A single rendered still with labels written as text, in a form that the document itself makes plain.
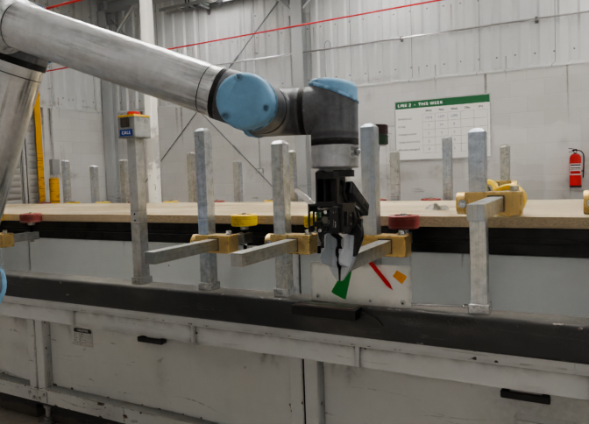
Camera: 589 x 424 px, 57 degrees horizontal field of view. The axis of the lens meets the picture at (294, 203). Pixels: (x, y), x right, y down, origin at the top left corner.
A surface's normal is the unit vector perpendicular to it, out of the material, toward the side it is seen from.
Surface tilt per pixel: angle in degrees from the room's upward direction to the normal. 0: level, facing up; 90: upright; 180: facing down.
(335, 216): 89
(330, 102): 89
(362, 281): 90
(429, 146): 90
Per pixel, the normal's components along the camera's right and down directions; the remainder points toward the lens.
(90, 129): 0.90, 0.00
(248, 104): -0.13, 0.08
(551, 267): -0.47, 0.06
